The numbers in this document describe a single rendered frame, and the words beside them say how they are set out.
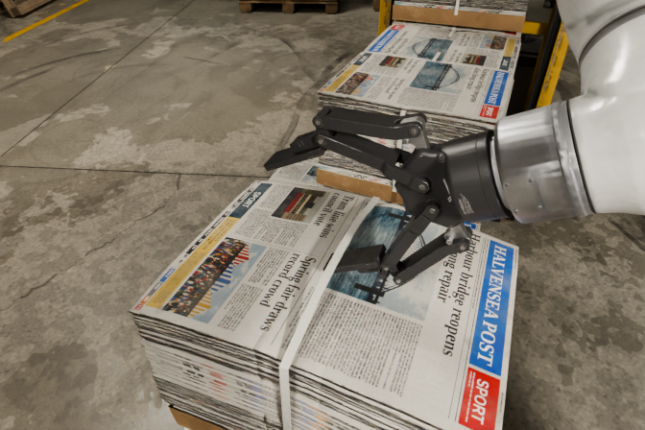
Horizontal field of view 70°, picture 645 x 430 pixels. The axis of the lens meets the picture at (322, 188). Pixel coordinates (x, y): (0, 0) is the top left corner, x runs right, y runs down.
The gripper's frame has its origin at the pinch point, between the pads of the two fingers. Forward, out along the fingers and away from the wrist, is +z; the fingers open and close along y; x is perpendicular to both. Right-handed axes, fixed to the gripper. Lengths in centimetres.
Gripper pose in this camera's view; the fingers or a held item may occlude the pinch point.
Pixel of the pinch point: (309, 212)
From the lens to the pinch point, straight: 49.3
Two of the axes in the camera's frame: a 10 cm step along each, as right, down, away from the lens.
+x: 3.8, -5.3, 7.6
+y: 4.4, 8.2, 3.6
